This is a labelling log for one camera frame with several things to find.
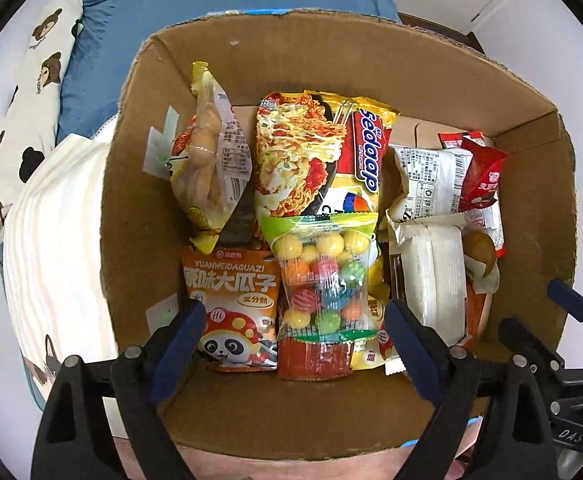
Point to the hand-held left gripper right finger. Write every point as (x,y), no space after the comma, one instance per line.
(409,341)

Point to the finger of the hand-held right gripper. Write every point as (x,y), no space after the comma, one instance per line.
(571,306)
(526,345)

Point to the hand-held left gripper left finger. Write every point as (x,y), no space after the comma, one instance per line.
(181,341)

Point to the yellow seed packet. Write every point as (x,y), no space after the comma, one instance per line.
(371,355)

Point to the orange snack packet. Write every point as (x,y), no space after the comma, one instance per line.
(477,311)

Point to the orange seed packet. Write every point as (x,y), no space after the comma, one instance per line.
(231,285)

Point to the white tray snack packet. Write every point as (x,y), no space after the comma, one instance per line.
(436,270)

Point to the brown round snack packet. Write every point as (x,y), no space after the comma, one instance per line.
(479,250)

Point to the clear bag of gumballs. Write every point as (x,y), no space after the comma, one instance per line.
(321,280)

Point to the small red snack packet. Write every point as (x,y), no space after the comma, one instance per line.
(486,175)

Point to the yellow instant noodle packet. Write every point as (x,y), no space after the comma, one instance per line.
(296,160)

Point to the cardboard box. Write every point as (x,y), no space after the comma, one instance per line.
(321,45)

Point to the red and white snack packet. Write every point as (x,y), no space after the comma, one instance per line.
(486,226)

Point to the dog print cushion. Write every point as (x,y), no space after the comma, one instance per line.
(41,365)

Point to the white printed snack packet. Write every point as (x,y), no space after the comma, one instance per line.
(426,180)

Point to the white striped blanket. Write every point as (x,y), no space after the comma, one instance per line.
(56,235)

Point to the yellow clear snack packet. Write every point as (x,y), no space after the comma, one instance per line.
(211,170)

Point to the bear print pillow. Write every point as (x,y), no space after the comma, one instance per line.
(26,85)

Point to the blue bedsheet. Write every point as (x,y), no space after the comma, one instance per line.
(146,10)

